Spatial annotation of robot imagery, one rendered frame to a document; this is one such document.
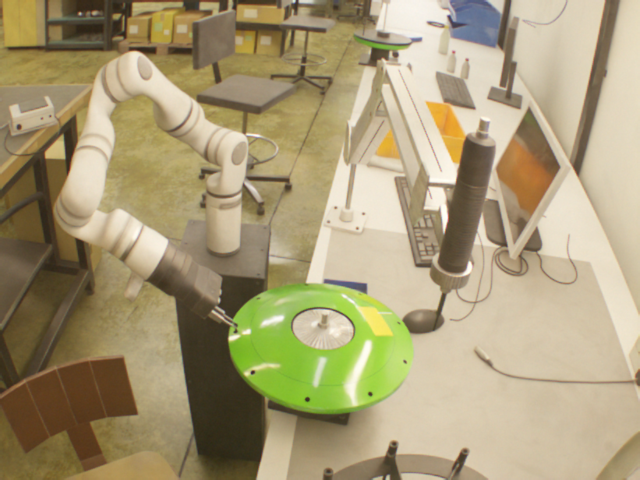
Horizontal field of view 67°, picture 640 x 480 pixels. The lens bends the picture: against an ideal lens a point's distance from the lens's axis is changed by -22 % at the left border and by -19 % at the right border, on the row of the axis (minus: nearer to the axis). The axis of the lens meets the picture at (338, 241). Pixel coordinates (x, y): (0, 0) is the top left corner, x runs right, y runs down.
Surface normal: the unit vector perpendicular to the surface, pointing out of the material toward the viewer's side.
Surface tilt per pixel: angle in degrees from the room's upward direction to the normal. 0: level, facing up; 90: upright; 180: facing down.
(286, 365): 17
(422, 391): 0
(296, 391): 24
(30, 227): 90
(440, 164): 6
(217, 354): 90
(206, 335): 90
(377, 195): 0
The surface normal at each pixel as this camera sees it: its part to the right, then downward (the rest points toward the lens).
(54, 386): 0.68, 0.47
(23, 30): -0.11, 0.54
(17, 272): 0.11, -0.83
